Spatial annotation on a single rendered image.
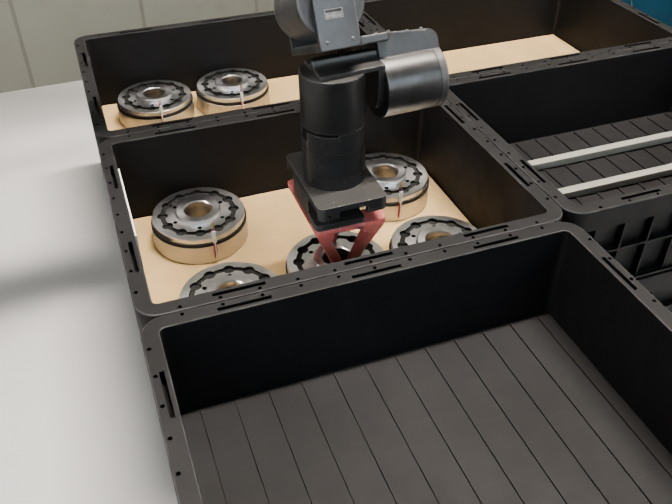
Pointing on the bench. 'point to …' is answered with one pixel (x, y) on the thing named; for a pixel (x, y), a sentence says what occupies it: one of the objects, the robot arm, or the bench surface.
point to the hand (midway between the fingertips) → (336, 251)
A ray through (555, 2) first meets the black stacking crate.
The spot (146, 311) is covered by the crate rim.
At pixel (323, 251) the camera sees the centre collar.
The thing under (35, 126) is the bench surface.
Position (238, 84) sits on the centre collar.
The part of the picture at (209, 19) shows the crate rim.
